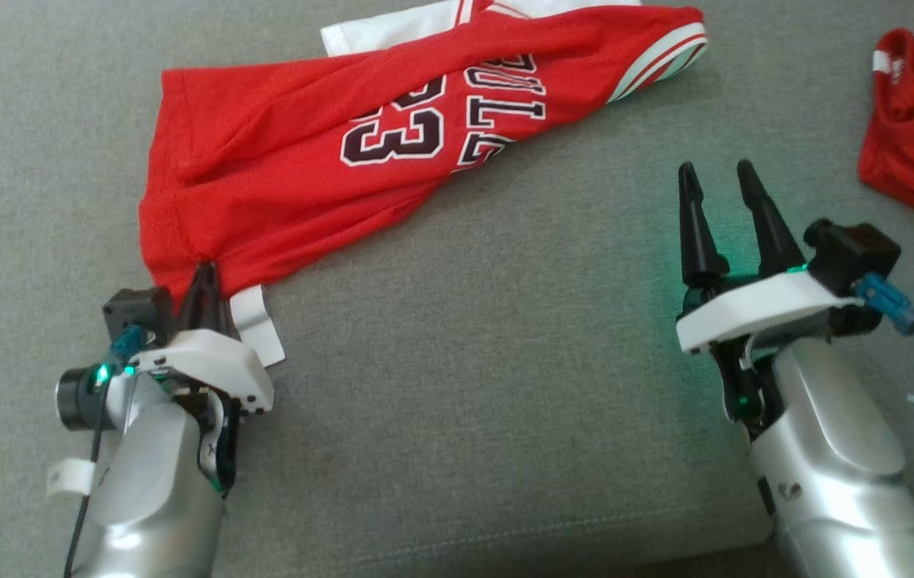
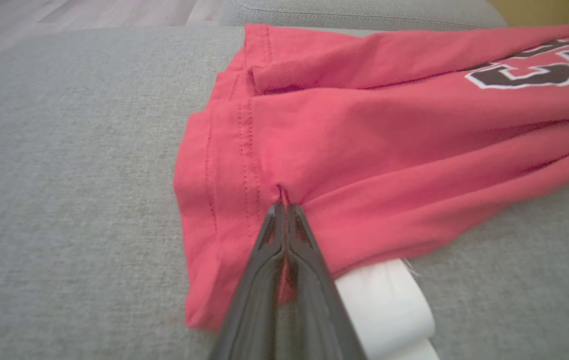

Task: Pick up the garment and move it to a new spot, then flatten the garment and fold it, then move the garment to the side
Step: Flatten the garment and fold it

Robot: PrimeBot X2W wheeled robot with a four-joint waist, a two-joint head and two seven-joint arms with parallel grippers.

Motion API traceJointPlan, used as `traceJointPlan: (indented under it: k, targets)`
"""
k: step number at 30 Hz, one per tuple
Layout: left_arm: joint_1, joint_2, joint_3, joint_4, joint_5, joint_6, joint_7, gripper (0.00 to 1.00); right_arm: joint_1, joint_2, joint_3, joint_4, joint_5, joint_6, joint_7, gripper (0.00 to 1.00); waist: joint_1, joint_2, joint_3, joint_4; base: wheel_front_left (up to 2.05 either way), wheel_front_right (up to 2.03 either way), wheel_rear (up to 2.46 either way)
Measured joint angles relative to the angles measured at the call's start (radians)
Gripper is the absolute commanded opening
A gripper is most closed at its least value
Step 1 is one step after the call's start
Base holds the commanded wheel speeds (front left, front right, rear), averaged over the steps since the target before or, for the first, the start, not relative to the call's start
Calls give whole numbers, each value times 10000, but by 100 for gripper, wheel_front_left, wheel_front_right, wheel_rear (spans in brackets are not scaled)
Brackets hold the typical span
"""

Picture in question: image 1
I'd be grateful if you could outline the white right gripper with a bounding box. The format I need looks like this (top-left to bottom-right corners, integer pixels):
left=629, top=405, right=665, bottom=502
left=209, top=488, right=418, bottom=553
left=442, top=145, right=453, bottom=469
left=675, top=159, right=864, bottom=355

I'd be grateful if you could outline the black cable, blue plug, left arm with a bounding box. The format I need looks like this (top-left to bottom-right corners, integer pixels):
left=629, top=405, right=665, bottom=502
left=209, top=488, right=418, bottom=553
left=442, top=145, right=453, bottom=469
left=45, top=324, right=146, bottom=578

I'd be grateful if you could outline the large grey sofa seat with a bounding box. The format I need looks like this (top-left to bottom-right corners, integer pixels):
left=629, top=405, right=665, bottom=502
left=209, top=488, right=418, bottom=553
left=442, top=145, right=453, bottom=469
left=0, top=0, right=914, bottom=578

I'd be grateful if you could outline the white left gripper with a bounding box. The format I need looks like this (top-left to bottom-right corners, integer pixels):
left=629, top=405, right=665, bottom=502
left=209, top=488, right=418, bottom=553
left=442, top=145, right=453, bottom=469
left=129, top=262, right=275, bottom=415

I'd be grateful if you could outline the black cable, blue plug, arm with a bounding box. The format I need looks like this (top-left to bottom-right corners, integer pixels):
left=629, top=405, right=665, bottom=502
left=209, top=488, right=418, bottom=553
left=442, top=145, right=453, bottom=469
left=45, top=324, right=146, bottom=578
left=856, top=272, right=914, bottom=441

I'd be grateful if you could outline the black cable, blue plug, right arm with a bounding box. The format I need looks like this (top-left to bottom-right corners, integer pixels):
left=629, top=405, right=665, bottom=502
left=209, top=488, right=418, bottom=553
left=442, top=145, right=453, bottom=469
left=856, top=272, right=914, bottom=441

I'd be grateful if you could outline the red basketball jersey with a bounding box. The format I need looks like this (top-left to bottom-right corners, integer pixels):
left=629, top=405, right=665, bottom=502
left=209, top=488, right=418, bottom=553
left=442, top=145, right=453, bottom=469
left=137, top=0, right=709, bottom=368

